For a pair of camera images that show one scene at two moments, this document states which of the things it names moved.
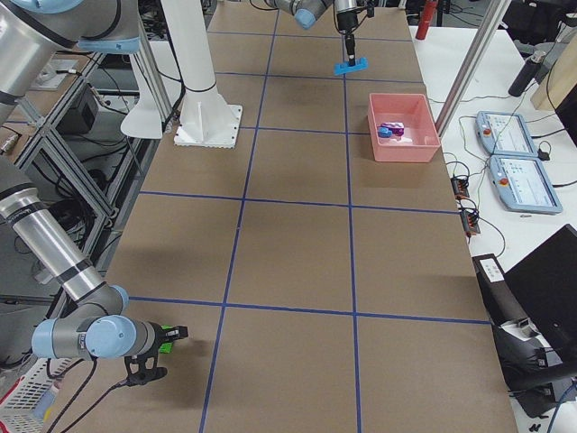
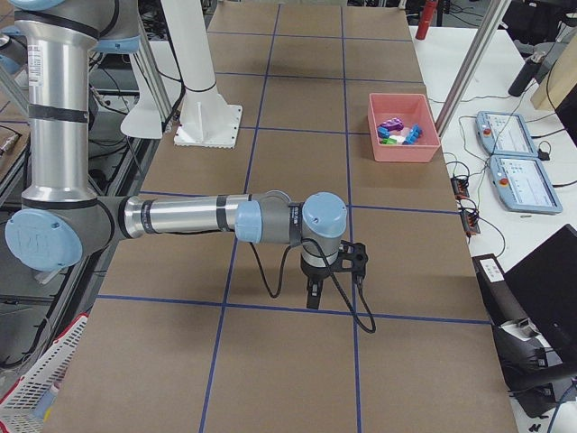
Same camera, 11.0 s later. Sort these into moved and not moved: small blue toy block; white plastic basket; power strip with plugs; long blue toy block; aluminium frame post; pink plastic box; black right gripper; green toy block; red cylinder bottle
Moved: black right gripper; long blue toy block; green toy block
Not moved: small blue toy block; power strip with plugs; pink plastic box; aluminium frame post; white plastic basket; red cylinder bottle
